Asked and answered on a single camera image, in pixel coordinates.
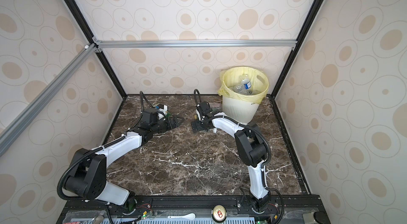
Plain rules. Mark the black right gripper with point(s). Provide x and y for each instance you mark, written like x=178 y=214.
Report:
x=198 y=127

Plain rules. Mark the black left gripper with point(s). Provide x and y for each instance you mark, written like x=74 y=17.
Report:
x=171 y=125

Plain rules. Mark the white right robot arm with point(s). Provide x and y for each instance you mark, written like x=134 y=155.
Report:
x=252 y=148

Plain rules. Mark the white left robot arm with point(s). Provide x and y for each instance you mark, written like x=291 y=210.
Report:
x=86 y=177

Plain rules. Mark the yellow plastic bin liner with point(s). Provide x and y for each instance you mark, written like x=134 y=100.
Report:
x=231 y=86

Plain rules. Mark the clear crushed bottle blue label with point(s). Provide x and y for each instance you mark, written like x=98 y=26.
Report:
x=246 y=84

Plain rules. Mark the drink can top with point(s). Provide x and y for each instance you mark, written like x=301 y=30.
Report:
x=219 y=214

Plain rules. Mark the white plastic spoon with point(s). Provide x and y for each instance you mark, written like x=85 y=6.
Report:
x=190 y=216

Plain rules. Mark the horizontal aluminium rail back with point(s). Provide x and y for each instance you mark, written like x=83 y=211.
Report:
x=197 y=43

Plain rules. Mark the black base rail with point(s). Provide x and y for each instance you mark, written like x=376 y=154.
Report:
x=286 y=209

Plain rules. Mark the diagonal aluminium rail left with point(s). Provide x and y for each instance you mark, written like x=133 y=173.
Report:
x=20 y=123

